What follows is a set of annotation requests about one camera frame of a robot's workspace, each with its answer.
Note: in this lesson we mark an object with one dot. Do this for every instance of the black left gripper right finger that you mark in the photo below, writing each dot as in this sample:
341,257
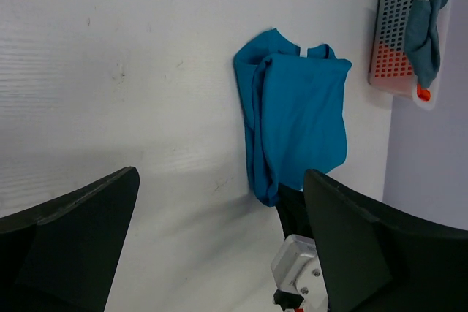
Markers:
377,258

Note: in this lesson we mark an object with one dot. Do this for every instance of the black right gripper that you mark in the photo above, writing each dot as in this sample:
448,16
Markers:
292,212

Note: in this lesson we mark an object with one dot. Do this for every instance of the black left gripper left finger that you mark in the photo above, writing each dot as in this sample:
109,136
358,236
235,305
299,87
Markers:
62,254

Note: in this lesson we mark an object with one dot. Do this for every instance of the teal blue t shirt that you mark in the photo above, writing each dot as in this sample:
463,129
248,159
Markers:
293,112

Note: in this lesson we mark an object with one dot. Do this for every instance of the orange t shirt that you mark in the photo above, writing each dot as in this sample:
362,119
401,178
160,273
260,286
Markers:
392,72

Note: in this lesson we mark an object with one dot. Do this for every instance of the white plastic laundry basket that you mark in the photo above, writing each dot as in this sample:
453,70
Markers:
390,28

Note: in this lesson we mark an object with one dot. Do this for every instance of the grey t shirt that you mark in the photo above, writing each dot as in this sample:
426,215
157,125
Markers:
421,42

